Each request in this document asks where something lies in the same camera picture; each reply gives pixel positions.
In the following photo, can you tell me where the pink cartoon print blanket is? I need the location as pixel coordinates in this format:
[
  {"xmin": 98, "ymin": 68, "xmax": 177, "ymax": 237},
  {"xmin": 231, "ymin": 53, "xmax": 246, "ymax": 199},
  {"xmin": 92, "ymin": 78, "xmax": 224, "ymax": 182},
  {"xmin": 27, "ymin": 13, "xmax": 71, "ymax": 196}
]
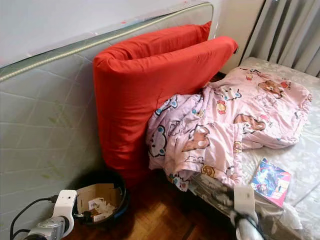
[{"xmin": 146, "ymin": 66, "xmax": 313, "ymax": 193}]

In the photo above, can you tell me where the black waste bin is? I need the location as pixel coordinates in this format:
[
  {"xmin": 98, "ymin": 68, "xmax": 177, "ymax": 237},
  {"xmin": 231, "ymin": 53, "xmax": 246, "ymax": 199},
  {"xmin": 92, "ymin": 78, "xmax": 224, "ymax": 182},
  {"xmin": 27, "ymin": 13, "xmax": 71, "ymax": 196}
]
[{"xmin": 72, "ymin": 169, "xmax": 131, "ymax": 231}]

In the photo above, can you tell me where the brown cardboard piece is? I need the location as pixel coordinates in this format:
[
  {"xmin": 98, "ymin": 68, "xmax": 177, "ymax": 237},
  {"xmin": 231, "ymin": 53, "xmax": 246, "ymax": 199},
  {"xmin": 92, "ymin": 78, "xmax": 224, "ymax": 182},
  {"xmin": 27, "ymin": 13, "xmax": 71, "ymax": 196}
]
[{"xmin": 76, "ymin": 183, "xmax": 117, "ymax": 211}]

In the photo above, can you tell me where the red folded mattress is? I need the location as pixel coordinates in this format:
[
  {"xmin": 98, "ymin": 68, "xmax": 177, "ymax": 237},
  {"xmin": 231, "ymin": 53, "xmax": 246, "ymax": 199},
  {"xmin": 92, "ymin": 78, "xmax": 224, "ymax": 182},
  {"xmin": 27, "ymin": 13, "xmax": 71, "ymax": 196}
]
[{"xmin": 93, "ymin": 21, "xmax": 239, "ymax": 188}]

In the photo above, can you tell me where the crumpled white paper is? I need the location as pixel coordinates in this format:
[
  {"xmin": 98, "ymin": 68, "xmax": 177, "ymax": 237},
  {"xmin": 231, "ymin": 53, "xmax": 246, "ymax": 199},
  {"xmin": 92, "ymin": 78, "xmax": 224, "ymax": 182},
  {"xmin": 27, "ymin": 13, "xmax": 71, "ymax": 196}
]
[{"xmin": 86, "ymin": 197, "xmax": 115, "ymax": 222}]

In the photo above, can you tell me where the colourful picture book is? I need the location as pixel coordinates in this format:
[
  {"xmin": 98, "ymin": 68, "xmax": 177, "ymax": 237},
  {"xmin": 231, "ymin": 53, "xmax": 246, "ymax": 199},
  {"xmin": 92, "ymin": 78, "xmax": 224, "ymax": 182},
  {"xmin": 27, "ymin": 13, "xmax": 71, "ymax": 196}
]
[{"xmin": 250, "ymin": 158, "xmax": 293, "ymax": 208}]

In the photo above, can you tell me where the bed with beige floral sheet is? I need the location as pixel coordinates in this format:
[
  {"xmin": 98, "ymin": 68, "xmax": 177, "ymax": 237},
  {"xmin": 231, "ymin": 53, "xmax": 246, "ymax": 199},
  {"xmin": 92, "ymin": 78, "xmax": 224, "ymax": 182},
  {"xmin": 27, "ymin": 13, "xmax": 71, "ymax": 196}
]
[{"xmin": 187, "ymin": 56, "xmax": 320, "ymax": 240}]

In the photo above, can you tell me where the grey curtain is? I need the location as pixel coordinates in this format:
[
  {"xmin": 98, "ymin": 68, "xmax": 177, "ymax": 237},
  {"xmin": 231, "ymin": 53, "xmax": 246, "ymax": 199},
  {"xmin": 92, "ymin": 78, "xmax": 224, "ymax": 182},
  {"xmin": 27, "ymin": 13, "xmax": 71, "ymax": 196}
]
[{"xmin": 242, "ymin": 0, "xmax": 320, "ymax": 78}]

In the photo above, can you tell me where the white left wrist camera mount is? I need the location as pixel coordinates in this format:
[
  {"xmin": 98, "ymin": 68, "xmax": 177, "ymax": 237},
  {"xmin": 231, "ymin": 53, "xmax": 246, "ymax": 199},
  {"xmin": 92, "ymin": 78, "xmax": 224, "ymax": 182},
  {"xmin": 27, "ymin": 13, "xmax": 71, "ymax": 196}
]
[{"xmin": 55, "ymin": 189, "xmax": 78, "ymax": 223}]

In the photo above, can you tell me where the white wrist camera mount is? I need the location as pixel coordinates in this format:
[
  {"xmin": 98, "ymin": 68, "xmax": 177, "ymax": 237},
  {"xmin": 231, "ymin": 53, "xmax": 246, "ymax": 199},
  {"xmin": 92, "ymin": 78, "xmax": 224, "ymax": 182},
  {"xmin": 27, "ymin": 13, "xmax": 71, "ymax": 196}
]
[
  {"xmin": 55, "ymin": 189, "xmax": 78, "ymax": 223},
  {"xmin": 234, "ymin": 185, "xmax": 257, "ymax": 218}
]

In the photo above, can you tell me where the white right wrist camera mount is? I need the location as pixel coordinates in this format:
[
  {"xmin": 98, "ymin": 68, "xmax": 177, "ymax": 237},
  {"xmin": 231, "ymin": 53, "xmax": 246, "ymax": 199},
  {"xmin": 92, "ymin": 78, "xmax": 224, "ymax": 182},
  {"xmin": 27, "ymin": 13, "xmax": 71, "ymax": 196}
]
[{"xmin": 234, "ymin": 185, "xmax": 257, "ymax": 218}]

